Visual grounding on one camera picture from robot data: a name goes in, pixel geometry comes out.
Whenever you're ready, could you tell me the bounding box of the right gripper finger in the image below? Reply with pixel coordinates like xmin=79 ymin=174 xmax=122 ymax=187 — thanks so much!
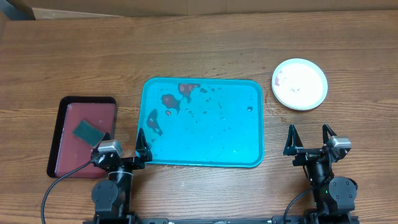
xmin=283 ymin=124 xmax=303 ymax=156
xmin=322 ymin=123 xmax=336 ymax=144

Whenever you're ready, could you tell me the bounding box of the green scrubbing sponge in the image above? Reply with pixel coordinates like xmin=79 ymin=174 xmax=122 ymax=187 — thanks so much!
xmin=73 ymin=120 xmax=105 ymax=148

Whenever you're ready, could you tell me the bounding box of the light blue rimmed plate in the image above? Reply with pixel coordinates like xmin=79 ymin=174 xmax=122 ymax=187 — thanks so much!
xmin=271 ymin=58 xmax=328 ymax=111

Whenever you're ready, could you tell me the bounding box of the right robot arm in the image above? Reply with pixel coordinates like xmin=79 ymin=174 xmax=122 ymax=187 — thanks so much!
xmin=282 ymin=124 xmax=359 ymax=223

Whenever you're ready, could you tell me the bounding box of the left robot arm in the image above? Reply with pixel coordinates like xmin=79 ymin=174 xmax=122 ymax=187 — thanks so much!
xmin=91 ymin=128 xmax=152 ymax=224

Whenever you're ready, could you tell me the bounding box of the black tray with red water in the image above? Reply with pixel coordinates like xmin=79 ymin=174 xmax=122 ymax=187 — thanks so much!
xmin=47 ymin=96 xmax=117 ymax=178

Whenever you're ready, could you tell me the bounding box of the blue plastic tray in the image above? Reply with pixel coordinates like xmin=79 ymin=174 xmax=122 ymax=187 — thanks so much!
xmin=138 ymin=78 xmax=264 ymax=168

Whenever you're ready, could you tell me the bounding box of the cardboard box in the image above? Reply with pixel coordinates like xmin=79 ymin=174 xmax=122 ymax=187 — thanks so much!
xmin=8 ymin=0 xmax=397 ymax=16

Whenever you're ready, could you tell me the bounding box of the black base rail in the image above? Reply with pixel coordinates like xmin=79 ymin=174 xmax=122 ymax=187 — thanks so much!
xmin=82 ymin=215 xmax=360 ymax=224

